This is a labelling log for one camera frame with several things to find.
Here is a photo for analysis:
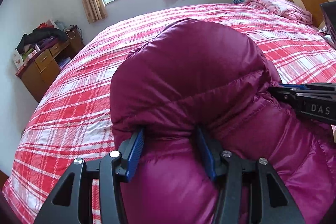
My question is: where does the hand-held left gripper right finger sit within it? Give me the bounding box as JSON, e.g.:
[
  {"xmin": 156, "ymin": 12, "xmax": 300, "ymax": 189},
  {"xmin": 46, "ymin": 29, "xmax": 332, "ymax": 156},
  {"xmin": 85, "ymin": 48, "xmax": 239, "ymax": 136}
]
[{"xmin": 196, "ymin": 126, "xmax": 306, "ymax": 224}]

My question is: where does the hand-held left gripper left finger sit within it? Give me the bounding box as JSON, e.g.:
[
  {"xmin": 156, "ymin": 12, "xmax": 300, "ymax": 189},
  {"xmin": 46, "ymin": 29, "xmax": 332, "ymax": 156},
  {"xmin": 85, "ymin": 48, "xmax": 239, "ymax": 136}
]
[{"xmin": 34, "ymin": 127, "xmax": 146, "ymax": 224}]

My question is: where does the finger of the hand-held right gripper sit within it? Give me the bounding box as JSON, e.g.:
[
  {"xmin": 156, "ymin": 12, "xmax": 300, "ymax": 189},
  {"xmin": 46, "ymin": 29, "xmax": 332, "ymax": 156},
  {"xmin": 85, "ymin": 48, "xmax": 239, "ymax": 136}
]
[
  {"xmin": 268, "ymin": 87, "xmax": 336, "ymax": 105},
  {"xmin": 278, "ymin": 83, "xmax": 336, "ymax": 91}
]

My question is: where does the magenta puffer jacket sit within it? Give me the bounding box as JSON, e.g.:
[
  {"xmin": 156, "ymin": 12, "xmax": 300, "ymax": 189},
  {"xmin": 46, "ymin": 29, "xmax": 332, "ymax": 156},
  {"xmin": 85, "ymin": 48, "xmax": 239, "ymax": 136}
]
[{"xmin": 110, "ymin": 18, "xmax": 336, "ymax": 224}]

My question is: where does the pile of dark clothes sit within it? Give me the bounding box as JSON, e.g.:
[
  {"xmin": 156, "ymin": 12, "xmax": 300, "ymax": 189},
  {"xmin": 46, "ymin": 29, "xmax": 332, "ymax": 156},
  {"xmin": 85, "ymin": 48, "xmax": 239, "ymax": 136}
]
[{"xmin": 15, "ymin": 28, "xmax": 69, "ymax": 52}]

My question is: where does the red plaid bed sheet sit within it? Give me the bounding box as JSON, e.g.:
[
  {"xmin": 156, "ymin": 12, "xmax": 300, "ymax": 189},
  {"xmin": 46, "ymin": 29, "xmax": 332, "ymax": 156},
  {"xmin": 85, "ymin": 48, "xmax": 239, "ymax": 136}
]
[{"xmin": 3, "ymin": 2, "xmax": 336, "ymax": 224}]

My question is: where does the dark flat object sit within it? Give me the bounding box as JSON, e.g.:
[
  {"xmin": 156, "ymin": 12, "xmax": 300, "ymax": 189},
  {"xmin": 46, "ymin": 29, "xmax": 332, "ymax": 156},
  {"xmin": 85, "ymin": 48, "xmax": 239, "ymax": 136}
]
[{"xmin": 319, "ymin": 2, "xmax": 336, "ymax": 50}]

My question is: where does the pink floral quilt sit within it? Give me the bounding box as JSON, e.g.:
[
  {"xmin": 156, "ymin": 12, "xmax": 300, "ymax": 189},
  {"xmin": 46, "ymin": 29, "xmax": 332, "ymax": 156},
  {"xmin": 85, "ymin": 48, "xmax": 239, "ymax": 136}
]
[{"xmin": 245, "ymin": 0, "xmax": 313, "ymax": 24}]

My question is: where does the stack of blue books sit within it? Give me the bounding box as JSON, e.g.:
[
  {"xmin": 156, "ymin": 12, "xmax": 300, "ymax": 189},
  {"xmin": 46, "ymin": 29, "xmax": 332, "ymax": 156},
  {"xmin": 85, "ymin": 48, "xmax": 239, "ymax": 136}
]
[{"xmin": 58, "ymin": 56, "xmax": 72, "ymax": 68}]

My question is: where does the brown wooden desk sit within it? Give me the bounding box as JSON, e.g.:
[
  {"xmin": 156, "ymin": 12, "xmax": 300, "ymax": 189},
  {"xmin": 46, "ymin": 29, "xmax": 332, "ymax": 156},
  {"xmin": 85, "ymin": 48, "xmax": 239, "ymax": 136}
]
[{"xmin": 15, "ymin": 25, "xmax": 85, "ymax": 103}]

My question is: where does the white red box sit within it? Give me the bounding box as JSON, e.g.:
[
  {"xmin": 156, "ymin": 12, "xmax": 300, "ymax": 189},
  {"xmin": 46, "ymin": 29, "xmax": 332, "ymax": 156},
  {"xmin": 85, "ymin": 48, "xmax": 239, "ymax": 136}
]
[{"xmin": 12, "ymin": 50, "xmax": 25, "ymax": 72}]

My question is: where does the red paper bag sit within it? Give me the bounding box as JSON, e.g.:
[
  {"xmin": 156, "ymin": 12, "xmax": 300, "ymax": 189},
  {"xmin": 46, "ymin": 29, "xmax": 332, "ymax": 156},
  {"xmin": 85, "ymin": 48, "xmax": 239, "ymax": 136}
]
[{"xmin": 37, "ymin": 20, "xmax": 55, "ymax": 30}]

